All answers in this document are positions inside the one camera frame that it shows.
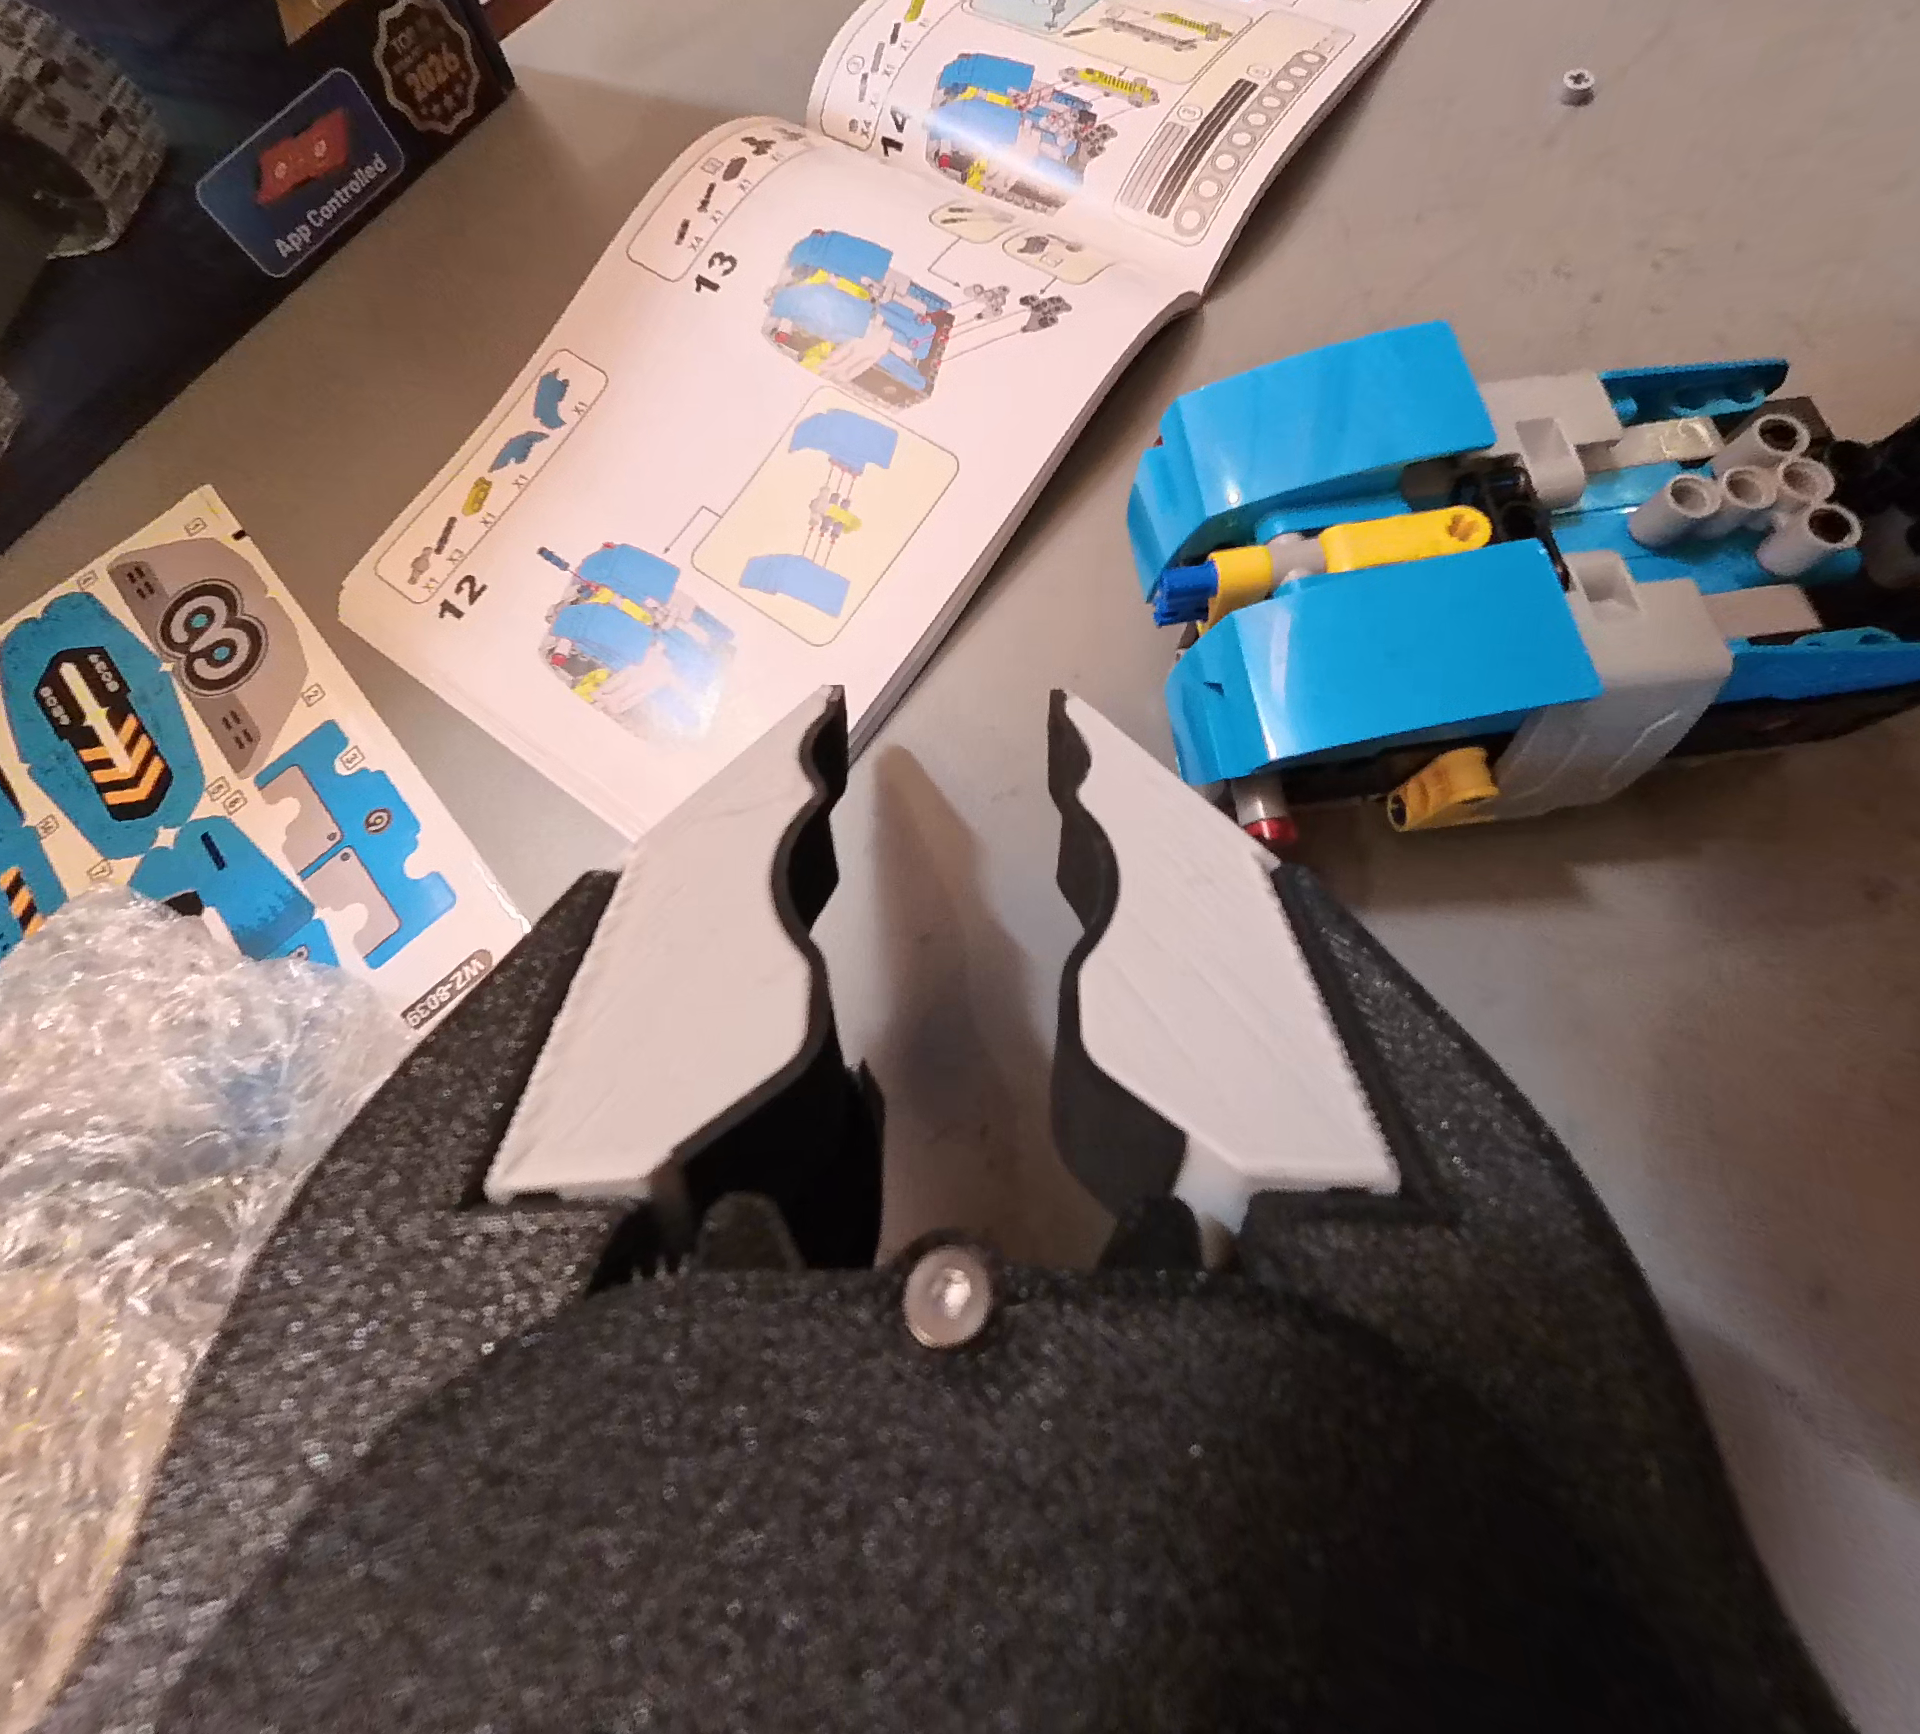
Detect light grey connector assembly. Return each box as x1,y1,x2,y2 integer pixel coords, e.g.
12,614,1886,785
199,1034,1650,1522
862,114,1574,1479
1634,415,1869,575

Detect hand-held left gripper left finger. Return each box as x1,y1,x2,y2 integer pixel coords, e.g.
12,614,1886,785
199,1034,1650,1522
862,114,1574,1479
482,686,849,1204

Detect blue sticker sheet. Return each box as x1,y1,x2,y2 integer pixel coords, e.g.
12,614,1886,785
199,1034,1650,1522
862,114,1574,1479
0,487,530,1017

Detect black cross connector piece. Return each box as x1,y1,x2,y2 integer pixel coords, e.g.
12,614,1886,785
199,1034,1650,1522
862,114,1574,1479
1822,415,1920,536

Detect crumpled clear plastic wrap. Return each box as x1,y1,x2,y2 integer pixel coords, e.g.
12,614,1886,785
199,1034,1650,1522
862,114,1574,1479
0,887,413,1616

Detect dark toy kit box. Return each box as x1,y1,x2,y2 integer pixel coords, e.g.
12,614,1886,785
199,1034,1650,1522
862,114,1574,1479
0,0,519,553

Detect open instruction booklet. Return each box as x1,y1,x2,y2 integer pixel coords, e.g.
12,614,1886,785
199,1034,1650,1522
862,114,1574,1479
337,0,1514,836

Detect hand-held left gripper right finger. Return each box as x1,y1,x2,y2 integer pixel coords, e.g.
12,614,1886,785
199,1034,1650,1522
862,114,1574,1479
1046,690,1404,1267

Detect grey desk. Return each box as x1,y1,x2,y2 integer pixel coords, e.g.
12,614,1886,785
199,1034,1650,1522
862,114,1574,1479
0,0,1920,1734

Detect blue grey toy robot model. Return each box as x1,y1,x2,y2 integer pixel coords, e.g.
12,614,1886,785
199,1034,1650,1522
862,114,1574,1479
1127,321,1920,853

